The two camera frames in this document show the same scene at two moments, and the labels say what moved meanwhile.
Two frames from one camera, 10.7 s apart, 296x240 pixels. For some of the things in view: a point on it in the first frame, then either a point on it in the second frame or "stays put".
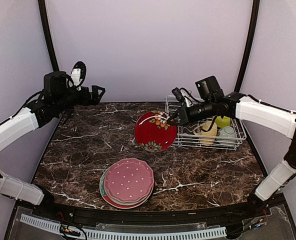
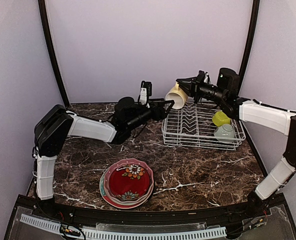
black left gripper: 86,100 to 162,114
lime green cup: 222,122 stays put
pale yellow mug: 212,131 to 178,94
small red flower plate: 152,132 to 129,182
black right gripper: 186,117 to 194,87
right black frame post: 246,52 stays put
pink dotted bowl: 129,180 stays put
